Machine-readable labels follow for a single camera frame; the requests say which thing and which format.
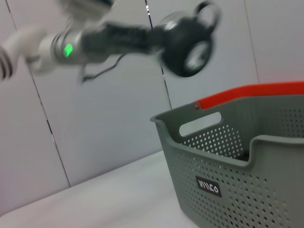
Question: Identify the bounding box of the glass teacup black holder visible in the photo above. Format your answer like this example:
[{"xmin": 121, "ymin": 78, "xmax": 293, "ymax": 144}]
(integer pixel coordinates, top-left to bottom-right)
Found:
[{"xmin": 153, "ymin": 1, "xmax": 223, "ymax": 78}]

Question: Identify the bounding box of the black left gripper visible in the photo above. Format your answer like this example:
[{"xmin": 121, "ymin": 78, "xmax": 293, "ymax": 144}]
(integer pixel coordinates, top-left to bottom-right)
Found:
[{"xmin": 82, "ymin": 21, "xmax": 171, "ymax": 63}]

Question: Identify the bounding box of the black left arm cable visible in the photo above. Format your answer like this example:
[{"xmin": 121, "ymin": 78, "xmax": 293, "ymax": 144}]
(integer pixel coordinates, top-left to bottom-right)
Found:
[{"xmin": 77, "ymin": 53, "xmax": 124, "ymax": 83}]

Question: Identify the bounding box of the grey-green perforated storage bin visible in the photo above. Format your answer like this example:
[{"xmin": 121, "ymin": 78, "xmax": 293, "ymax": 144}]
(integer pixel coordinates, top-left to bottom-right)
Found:
[{"xmin": 150, "ymin": 94, "xmax": 304, "ymax": 228}]

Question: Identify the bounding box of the red bin handle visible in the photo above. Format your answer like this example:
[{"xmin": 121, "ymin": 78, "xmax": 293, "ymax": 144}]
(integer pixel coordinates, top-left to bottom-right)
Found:
[{"xmin": 193, "ymin": 81, "xmax": 304, "ymax": 110}]

